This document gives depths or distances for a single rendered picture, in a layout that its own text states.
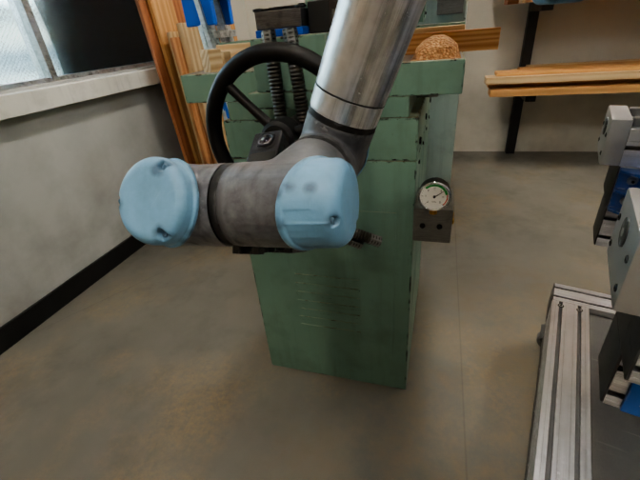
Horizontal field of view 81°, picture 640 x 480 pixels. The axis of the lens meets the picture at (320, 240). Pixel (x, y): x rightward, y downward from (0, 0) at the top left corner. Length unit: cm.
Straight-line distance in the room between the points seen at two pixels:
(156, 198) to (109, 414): 113
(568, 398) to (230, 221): 87
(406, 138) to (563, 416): 66
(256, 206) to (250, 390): 103
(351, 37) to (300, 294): 81
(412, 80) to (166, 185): 57
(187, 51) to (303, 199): 196
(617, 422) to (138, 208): 99
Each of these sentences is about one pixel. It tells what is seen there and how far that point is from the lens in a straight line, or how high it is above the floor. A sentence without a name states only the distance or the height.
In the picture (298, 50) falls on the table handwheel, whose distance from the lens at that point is 63.
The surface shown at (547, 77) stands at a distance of 281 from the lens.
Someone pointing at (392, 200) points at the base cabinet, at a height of 62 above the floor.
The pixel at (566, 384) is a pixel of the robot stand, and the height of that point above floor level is 23.
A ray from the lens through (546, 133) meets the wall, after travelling 340.
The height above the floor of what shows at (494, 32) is 93.
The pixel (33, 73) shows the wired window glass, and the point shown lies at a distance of 204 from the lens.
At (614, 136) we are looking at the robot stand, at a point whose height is 74.
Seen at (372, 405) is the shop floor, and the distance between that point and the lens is 120.
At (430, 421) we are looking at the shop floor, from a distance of 119.
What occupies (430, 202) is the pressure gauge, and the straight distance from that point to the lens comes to 79.
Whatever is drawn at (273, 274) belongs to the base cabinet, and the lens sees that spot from 106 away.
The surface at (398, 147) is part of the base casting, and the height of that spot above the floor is 74.
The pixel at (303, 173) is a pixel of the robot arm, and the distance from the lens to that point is 29.
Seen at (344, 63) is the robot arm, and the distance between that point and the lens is 37.
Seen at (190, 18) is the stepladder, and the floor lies 104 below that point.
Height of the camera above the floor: 97
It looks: 29 degrees down
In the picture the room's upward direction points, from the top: 5 degrees counter-clockwise
